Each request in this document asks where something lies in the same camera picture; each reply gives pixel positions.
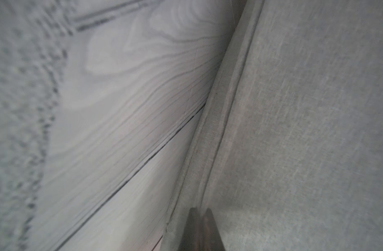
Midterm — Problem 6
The grey laptop sleeve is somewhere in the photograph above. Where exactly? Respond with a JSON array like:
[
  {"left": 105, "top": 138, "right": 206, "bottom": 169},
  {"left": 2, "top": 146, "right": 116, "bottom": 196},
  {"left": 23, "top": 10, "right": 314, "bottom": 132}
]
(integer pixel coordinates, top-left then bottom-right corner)
[{"left": 161, "top": 1, "right": 383, "bottom": 251}]

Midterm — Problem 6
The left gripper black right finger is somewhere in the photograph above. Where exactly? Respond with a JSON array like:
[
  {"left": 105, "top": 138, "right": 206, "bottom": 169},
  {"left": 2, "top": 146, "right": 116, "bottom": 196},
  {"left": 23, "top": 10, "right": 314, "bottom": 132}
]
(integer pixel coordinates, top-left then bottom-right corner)
[{"left": 202, "top": 208, "right": 226, "bottom": 251}]

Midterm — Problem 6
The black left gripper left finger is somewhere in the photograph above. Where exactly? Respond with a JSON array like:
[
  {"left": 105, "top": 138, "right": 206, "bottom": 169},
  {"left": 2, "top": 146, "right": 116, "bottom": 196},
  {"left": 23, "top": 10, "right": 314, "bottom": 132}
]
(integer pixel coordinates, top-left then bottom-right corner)
[{"left": 178, "top": 208, "right": 202, "bottom": 251}]

